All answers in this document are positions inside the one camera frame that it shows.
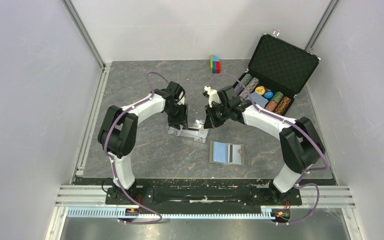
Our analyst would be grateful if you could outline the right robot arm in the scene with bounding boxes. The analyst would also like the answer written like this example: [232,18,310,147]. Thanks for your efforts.
[203,86,327,204]

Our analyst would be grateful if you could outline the white slotted cable duct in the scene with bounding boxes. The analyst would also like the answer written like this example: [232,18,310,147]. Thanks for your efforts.
[67,206,275,220]

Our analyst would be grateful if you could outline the yellow dealer chip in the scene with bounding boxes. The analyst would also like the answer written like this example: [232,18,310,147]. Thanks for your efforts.
[254,86,266,96]

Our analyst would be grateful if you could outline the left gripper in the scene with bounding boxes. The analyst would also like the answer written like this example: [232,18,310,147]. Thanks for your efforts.
[164,102,188,131]

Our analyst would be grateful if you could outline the clear plastic card sleeve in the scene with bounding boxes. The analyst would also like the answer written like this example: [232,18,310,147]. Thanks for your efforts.
[165,125,209,144]

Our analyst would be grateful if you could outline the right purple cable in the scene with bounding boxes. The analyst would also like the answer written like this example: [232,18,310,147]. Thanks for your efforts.
[206,73,330,226]

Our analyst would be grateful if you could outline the colourful toy block stack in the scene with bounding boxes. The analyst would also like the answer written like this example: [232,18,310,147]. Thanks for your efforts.
[209,55,221,74]

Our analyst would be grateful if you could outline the black poker chip case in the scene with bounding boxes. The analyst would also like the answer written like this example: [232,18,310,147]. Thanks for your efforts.
[239,33,321,116]

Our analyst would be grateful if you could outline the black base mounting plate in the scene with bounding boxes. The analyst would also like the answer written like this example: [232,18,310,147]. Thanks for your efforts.
[101,178,302,215]

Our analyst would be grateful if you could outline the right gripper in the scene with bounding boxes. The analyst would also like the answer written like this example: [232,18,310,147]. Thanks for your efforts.
[203,101,230,129]

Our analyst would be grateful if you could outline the blue playing card deck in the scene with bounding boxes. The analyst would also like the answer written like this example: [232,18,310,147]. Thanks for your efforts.
[250,92,269,108]

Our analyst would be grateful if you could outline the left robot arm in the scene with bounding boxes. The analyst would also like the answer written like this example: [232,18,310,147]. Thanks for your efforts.
[97,81,188,204]

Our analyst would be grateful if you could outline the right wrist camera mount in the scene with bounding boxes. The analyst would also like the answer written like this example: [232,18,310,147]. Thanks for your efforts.
[203,86,221,108]

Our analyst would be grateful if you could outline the blue dealer chip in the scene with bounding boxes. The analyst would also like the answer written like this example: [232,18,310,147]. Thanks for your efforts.
[263,91,274,100]

